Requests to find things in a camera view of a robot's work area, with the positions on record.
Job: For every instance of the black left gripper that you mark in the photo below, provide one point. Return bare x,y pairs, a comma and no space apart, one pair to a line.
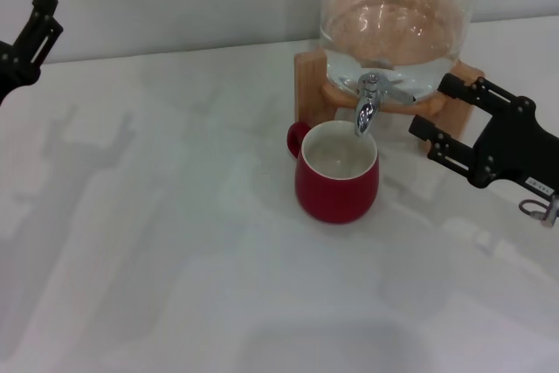
13,69

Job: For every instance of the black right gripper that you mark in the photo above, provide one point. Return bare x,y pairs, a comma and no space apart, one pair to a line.
511,150

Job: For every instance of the chrome faucet with lever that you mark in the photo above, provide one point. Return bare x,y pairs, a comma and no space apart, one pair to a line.
366,111

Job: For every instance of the red ceramic cup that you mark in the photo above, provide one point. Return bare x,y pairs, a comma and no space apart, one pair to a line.
336,194

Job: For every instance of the glass water dispenser jar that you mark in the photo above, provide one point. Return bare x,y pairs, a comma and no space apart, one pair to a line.
395,19

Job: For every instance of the wooden dispenser stand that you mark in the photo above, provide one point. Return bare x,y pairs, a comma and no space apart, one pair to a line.
310,89

